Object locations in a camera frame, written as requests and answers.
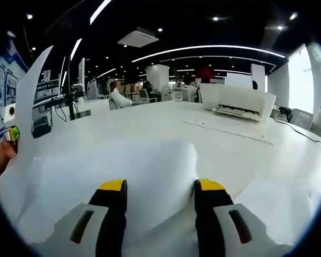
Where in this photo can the black monitor on stand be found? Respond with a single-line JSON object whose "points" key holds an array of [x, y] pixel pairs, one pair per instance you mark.
{"points": [[71, 107]]}

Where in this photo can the grey storage shelf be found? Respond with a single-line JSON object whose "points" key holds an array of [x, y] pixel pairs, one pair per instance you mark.
{"points": [[46, 88]]}

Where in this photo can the curved ceiling light strip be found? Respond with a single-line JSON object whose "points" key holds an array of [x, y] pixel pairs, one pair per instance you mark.
{"points": [[208, 47]]}

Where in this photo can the white keyboard tray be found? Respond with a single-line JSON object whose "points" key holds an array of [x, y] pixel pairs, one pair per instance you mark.
{"points": [[53, 100]]}

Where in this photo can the red hanging banner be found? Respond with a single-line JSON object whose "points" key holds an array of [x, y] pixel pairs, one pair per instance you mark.
{"points": [[205, 73]]}

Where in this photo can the white printer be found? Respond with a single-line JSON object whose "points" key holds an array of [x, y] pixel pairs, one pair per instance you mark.
{"points": [[238, 99]]}

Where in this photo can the single printing paper sheet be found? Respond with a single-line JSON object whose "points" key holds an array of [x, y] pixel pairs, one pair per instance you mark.
{"points": [[26, 107]]}

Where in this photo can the ceiling air conditioner vent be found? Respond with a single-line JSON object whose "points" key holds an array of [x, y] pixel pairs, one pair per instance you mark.
{"points": [[138, 37]]}

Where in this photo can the long ceiling light strip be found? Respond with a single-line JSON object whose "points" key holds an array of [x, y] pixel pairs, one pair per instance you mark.
{"points": [[100, 12]]}

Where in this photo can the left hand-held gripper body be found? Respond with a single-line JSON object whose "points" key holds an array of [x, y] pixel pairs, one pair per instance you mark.
{"points": [[8, 112]]}

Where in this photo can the white office chair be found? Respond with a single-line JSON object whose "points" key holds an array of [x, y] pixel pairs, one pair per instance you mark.
{"points": [[146, 96]]}

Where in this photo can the stack of white printing papers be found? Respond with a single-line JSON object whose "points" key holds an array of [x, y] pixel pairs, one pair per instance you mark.
{"points": [[122, 160]]}

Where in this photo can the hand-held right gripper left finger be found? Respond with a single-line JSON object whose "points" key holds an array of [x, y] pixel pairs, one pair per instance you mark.
{"points": [[96, 227]]}

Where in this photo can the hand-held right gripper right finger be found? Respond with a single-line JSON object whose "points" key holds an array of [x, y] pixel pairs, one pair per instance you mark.
{"points": [[224, 227]]}

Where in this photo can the large bright window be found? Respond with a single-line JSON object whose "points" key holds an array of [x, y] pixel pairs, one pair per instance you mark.
{"points": [[299, 85]]}

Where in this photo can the person's left hand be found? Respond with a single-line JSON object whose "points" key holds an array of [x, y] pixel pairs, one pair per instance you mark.
{"points": [[2, 155]]}

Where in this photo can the grey mesh office chair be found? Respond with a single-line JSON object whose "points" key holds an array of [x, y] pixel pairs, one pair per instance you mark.
{"points": [[302, 119]]}

